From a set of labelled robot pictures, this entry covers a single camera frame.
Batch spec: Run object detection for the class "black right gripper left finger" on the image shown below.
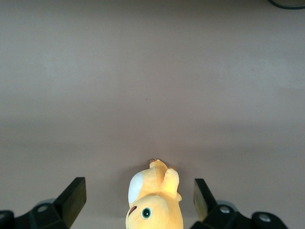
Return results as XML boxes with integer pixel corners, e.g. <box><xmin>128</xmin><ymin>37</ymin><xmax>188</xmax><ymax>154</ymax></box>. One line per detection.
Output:
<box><xmin>0</xmin><ymin>177</ymin><xmax>87</xmax><ymax>229</ymax></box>

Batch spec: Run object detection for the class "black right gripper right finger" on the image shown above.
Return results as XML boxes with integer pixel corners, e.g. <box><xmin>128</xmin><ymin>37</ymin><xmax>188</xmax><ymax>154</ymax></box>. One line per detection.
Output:
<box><xmin>190</xmin><ymin>178</ymin><xmax>289</xmax><ymax>229</ymax></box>

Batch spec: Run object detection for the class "yellow plush toy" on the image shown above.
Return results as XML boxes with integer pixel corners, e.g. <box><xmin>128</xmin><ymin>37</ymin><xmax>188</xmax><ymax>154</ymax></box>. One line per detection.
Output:
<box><xmin>125</xmin><ymin>158</ymin><xmax>184</xmax><ymax>229</ymax></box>

